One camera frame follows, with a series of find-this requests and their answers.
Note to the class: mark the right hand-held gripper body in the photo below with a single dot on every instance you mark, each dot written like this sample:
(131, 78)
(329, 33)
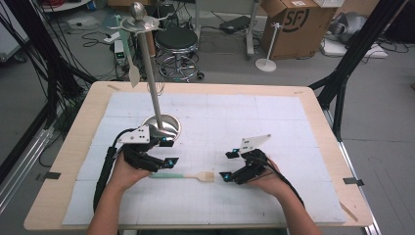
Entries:
(256, 163)

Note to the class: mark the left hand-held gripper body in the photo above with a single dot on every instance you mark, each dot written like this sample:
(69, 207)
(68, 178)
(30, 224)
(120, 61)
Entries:
(137, 135)

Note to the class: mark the steel utensil rack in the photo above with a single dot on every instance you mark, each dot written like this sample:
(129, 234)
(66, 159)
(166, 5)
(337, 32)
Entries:
(151, 78)

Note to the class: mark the person's right hand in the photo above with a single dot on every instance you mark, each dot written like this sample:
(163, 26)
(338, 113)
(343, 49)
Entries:
(272, 182)

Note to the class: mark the person's left hand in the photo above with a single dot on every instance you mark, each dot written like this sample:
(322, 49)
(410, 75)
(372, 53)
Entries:
(124, 176)

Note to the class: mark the brown tape strip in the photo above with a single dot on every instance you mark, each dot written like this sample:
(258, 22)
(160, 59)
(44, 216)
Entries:
(113, 87)
(348, 211)

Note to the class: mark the white power supply box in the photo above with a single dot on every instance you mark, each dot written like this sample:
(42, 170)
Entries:
(119, 54)

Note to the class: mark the light wooden table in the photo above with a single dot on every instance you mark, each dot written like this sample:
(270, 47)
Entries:
(65, 182)

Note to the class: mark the black tape strip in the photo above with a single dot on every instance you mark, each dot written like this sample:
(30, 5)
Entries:
(50, 176)
(354, 181)

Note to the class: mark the white slim stand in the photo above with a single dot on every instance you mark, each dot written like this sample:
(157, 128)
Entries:
(269, 55)

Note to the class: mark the black round stool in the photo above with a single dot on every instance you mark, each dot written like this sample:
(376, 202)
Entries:
(177, 37)

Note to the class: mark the grey desk leg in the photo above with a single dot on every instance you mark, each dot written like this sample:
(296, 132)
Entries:
(253, 29)

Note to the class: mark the black flat device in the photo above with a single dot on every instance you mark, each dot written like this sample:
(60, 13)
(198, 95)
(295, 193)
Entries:
(235, 24)

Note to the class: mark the brown cardboard box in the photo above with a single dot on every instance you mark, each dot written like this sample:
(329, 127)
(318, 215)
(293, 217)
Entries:
(293, 36)

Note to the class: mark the black tripod stand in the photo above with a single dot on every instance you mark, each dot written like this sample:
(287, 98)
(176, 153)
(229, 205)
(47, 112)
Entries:
(352, 55)

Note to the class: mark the grey rounded device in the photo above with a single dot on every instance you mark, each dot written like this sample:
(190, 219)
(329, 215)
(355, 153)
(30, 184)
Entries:
(349, 26)

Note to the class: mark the aluminium rail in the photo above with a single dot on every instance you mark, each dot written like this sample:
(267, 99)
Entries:
(355, 176)
(23, 166)

